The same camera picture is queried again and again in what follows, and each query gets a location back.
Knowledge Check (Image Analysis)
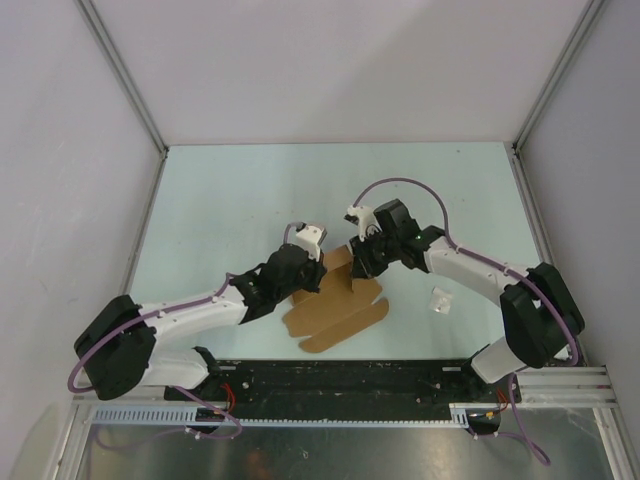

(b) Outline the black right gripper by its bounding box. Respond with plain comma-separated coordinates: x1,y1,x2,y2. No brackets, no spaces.
349,229,399,281

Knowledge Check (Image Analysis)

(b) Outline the brown cardboard box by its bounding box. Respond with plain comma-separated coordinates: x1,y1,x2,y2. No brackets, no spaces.
283,245,390,354

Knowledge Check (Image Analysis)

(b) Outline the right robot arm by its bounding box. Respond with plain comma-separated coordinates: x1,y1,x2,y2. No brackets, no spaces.
345,199,585,401

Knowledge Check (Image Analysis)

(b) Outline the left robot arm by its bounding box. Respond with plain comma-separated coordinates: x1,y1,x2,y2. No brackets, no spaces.
68,243,327,401

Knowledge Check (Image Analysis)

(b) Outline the small white plastic piece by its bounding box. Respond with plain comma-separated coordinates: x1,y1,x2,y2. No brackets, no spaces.
429,287,453,315

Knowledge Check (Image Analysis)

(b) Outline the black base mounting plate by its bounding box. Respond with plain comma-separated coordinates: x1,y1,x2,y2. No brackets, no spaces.
194,359,521,422

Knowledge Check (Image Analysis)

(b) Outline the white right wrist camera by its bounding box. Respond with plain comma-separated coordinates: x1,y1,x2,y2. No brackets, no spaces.
344,205,380,242

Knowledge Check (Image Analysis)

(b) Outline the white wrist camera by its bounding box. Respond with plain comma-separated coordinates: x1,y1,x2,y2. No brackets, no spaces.
295,224,327,262
344,205,380,242

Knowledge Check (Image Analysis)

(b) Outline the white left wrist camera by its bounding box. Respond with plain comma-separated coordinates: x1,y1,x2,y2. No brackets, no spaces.
295,224,327,262

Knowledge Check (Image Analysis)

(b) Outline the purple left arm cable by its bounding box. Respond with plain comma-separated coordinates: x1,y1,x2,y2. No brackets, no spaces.
66,220,306,451

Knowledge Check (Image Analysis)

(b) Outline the grey slotted cable duct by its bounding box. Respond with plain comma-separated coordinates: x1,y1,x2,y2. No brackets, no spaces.
87,402,471,429

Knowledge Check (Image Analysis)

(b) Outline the left aluminium corner post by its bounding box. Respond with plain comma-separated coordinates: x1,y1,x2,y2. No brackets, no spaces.
74,0,168,155

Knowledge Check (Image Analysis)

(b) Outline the aluminium corner post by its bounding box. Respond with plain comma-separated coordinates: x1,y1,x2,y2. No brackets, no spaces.
74,0,168,155
512,0,610,155

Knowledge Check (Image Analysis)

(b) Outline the right aluminium corner post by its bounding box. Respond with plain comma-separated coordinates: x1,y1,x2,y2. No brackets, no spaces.
512,0,610,155

